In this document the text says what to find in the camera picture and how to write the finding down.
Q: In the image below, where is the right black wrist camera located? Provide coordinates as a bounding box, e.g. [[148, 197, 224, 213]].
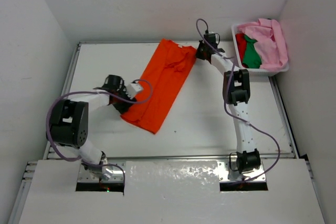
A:
[[204, 33, 221, 48]]

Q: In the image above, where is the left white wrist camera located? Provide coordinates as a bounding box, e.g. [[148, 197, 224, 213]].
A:
[[126, 82, 143, 99]]

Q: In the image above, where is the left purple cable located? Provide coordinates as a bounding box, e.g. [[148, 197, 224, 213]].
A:
[[46, 79, 154, 183]]

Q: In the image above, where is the pink t shirt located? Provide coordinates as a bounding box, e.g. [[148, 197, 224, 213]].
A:
[[237, 18, 288, 72]]

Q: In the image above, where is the orange t shirt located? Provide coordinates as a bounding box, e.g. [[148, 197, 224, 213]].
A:
[[121, 39, 196, 134]]

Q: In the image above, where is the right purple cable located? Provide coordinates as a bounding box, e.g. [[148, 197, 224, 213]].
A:
[[196, 18, 281, 183]]

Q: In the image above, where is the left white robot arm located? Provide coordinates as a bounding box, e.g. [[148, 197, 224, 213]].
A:
[[46, 75, 143, 180]]

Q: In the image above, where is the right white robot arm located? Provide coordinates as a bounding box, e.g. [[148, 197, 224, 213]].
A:
[[196, 30, 261, 180]]

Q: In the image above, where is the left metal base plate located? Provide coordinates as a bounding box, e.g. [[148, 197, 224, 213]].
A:
[[77, 160, 126, 183]]

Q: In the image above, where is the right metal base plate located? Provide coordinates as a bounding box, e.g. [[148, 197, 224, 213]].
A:
[[217, 159, 266, 183]]

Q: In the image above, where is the white front cover board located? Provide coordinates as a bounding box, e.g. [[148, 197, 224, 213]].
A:
[[20, 159, 324, 223]]

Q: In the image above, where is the purple cable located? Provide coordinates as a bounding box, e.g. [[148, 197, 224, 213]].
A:
[[196, 18, 281, 183], [46, 79, 154, 183]]

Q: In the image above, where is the red t shirt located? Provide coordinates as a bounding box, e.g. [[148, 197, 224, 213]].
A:
[[235, 33, 247, 62]]

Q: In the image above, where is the white plastic laundry basket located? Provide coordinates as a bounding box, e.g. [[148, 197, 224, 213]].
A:
[[231, 23, 289, 77]]

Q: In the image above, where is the metal base plate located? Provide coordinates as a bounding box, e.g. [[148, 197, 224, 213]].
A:
[[217, 159, 266, 183], [77, 160, 126, 183]]

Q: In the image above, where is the green t shirt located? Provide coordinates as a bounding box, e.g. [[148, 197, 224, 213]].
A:
[[242, 35, 261, 69]]

